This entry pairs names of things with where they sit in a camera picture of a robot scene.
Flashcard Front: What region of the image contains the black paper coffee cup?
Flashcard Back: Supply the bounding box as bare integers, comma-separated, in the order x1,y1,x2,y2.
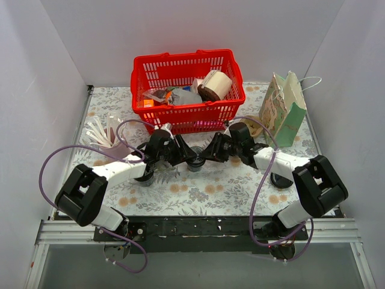
186,159,206,172

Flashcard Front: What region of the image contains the black coffee cup lid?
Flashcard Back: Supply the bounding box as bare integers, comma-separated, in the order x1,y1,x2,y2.
191,146,205,161

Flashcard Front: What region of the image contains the brown cardboard cup carrier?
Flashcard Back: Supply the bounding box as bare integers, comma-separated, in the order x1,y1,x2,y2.
240,115,264,138

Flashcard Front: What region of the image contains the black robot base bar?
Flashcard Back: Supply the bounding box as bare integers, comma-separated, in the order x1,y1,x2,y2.
93,215,310,255

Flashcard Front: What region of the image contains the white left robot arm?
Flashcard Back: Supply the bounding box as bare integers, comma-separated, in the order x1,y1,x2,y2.
55,129,197,241

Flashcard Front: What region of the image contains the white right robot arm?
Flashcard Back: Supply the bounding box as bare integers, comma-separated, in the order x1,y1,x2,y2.
200,122,348,240

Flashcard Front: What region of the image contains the floral patterned table mat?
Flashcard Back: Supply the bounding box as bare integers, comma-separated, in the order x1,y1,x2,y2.
71,82,320,216

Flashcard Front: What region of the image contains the orange snack box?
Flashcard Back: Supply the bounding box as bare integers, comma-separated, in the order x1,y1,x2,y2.
143,99,155,108

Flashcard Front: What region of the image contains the grey foil pouch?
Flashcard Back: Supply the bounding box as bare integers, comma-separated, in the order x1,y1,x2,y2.
167,89,202,105

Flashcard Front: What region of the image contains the red plastic shopping basket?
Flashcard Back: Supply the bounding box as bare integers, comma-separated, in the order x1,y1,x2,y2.
131,49,246,134

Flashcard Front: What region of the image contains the pink cup of straws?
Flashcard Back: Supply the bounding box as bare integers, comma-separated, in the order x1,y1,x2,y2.
86,115,131,158

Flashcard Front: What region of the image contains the green illustrated paper bag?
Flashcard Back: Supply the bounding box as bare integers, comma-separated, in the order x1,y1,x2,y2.
259,71,307,148

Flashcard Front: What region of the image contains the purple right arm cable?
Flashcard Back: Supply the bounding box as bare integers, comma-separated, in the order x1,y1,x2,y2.
225,116,315,262

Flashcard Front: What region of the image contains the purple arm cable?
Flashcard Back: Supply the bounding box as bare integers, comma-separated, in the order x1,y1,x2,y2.
38,119,160,274
225,116,315,262

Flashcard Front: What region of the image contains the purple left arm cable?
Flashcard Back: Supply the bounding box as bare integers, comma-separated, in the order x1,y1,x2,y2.
38,119,160,274

